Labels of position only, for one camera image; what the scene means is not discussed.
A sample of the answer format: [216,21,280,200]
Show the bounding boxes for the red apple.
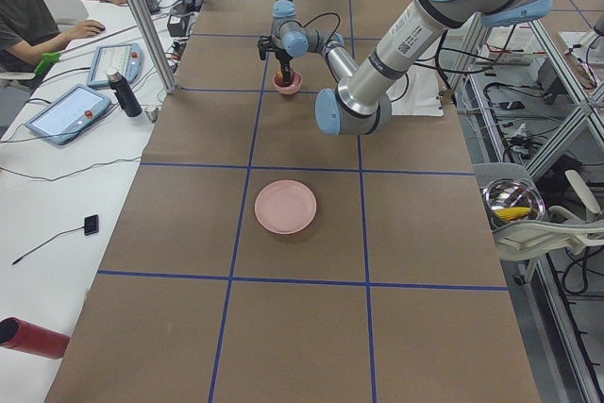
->
[275,71,284,85]

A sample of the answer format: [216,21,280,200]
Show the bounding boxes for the brown table mat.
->
[47,0,540,402]

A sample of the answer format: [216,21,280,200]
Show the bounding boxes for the person right hand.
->
[69,20,106,39]

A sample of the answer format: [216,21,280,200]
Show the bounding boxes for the white office chair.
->
[474,162,603,285]

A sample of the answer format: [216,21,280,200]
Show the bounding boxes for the pink plate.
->
[254,179,317,235]

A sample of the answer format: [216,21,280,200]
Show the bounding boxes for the black water bottle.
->
[106,67,143,117]

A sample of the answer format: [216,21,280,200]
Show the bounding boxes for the red cylinder tube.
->
[1,317,70,360]

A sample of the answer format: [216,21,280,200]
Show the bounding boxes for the teach pendant tablet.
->
[86,43,143,89]
[25,84,111,145]

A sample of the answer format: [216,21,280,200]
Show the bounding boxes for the teach pendant tablet near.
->
[25,84,111,145]

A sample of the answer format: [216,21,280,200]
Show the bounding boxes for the seated person dark shirt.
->
[1,0,108,73]

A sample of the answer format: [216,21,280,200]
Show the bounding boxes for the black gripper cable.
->
[301,11,342,39]

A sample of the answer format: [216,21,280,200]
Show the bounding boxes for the teach pendant tablet far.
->
[86,43,143,89]

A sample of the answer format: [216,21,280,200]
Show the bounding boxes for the aluminium frame post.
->
[126,0,176,93]

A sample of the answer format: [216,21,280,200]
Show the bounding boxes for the steel bowl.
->
[481,178,546,229]

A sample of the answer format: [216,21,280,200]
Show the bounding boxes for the small black square device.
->
[83,214,100,236]

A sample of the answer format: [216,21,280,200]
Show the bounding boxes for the yellow corn cob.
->
[495,207,532,222]

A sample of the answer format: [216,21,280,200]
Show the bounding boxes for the pink bowl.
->
[273,69,303,96]

